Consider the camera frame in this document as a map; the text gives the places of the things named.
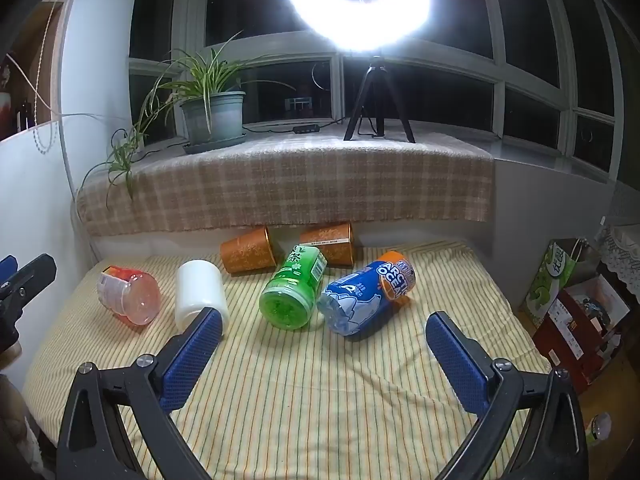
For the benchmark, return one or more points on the grey plant saucer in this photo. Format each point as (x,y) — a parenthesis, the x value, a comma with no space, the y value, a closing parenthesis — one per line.
(215,146)

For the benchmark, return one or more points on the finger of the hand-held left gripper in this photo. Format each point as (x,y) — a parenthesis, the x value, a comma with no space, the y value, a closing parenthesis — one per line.
(7,267)
(35,275)

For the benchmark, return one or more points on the orange gold paper cup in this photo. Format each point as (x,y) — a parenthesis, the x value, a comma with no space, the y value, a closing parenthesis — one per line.
(247,252)
(332,240)

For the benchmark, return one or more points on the black tripod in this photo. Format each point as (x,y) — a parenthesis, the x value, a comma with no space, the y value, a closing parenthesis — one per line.
(375,67)

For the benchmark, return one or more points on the green tea bottle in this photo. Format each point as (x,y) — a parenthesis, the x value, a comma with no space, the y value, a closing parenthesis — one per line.
(292,285)

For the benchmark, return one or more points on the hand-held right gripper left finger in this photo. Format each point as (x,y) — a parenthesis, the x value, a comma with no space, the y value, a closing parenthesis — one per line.
(192,355)

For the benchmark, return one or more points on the green paper bag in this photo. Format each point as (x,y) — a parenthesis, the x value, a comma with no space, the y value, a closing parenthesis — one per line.
(547,285)

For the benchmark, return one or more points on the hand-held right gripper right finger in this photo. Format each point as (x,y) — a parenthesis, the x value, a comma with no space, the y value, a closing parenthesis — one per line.
(457,365)

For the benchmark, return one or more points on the beige plaid cloth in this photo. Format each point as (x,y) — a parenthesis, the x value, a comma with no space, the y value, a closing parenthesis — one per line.
(300,185)

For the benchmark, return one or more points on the white plastic cup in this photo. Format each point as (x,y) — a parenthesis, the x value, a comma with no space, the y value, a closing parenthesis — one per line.
(197,285)

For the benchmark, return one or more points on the potted spider plant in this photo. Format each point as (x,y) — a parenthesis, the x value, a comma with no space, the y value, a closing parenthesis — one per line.
(212,115)

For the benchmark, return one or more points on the white lace cloth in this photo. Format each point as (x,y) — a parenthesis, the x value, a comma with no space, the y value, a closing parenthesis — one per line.
(622,250)

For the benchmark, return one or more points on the red cardboard box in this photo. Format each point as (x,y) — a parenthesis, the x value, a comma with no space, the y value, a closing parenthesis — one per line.
(565,340)

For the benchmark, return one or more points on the blue Arctic Ocean bottle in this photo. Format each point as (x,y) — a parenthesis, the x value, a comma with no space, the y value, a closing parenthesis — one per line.
(355,300)

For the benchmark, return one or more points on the yellow striped bed sheet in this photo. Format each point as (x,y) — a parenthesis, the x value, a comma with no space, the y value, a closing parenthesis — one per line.
(300,385)

